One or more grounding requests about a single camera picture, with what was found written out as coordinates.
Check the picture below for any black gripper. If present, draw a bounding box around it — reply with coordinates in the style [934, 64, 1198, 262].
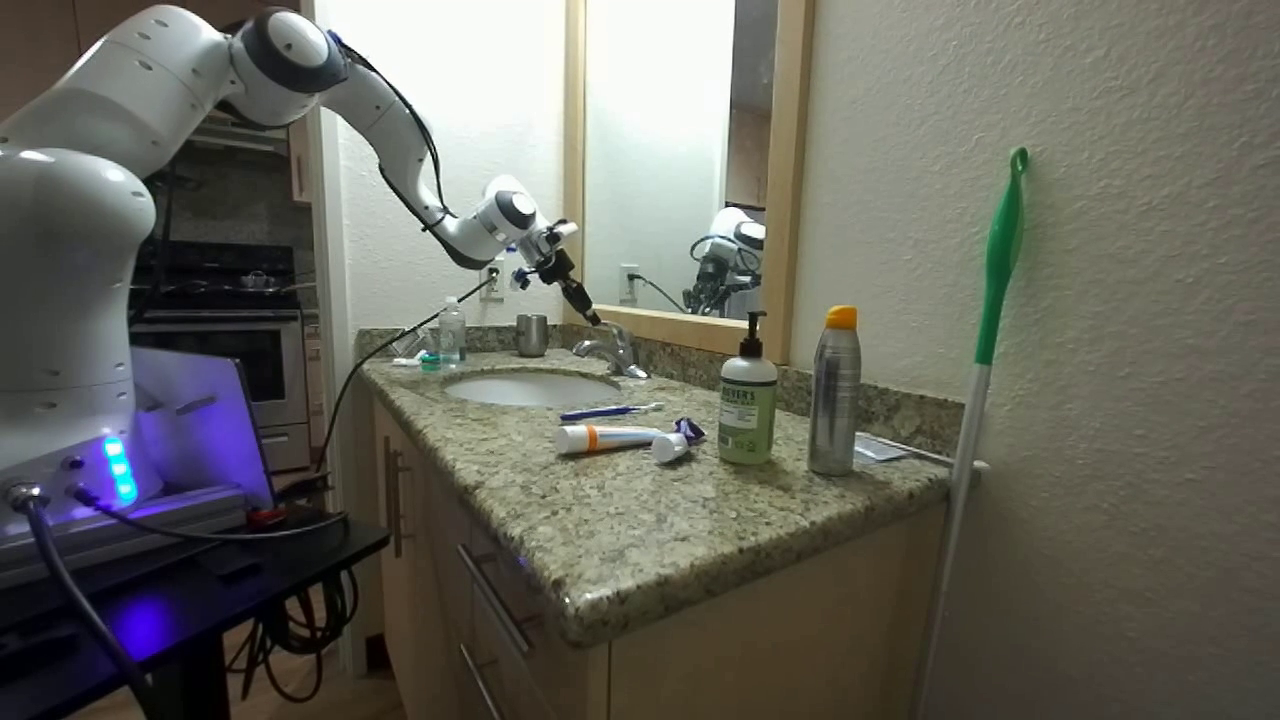
[523, 227, 606, 333]

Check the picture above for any chrome faucet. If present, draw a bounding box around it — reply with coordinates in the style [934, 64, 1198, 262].
[574, 321, 654, 385]

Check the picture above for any open grey laptop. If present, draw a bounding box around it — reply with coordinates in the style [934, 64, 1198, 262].
[0, 345, 277, 581]

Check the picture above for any small metal cup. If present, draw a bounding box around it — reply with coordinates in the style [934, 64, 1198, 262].
[511, 314, 551, 359]

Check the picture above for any white oval sink basin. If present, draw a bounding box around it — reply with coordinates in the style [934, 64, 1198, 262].
[439, 370, 623, 412]

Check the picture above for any blue toothbrush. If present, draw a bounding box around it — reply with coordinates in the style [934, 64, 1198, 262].
[557, 402, 670, 425]

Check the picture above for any small clear plastic bottle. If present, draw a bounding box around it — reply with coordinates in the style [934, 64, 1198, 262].
[435, 296, 472, 373]

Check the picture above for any white toothpaste tube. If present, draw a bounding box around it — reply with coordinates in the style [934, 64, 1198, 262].
[557, 420, 677, 466]

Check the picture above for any blue white razor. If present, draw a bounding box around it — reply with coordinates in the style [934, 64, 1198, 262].
[654, 417, 709, 469]

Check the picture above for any green label soap pump bottle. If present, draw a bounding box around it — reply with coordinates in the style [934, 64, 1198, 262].
[716, 308, 781, 474]

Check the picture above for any silver spray can orange cap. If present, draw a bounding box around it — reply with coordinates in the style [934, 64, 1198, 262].
[810, 302, 863, 481]

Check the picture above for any flat white blue packet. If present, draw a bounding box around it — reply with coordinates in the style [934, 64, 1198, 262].
[853, 428, 957, 474]

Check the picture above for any stainless steel oven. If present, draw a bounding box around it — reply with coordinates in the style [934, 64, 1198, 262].
[123, 237, 321, 474]

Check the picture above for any small red device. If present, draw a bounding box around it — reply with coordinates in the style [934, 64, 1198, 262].
[244, 496, 321, 532]

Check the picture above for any dark range hood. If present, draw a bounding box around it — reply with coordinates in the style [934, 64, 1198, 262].
[135, 112, 321, 250]

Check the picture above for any granite top vanity cabinet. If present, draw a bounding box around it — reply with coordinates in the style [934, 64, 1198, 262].
[358, 325, 970, 720]

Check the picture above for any black robot table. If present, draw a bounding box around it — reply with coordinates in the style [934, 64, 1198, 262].
[0, 514, 391, 720]

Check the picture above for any white wall outlet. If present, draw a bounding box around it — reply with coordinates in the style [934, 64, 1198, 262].
[477, 258, 511, 308]

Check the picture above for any wooden framed wall mirror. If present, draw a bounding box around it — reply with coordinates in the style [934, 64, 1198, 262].
[560, 0, 821, 359]

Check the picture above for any black power cable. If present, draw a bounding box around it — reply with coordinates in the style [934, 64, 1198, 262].
[316, 274, 499, 476]

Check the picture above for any metal cabinet door handle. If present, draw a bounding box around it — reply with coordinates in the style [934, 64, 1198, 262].
[380, 438, 411, 559]

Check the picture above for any metal drawer handle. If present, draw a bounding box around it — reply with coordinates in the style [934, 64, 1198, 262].
[456, 641, 511, 720]
[456, 540, 537, 655]

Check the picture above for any green mop handle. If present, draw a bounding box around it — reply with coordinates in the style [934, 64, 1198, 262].
[914, 145, 1035, 720]

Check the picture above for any black cable bundle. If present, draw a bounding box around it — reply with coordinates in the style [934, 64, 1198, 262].
[226, 566, 363, 708]

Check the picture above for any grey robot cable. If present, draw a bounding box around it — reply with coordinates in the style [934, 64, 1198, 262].
[7, 483, 154, 698]

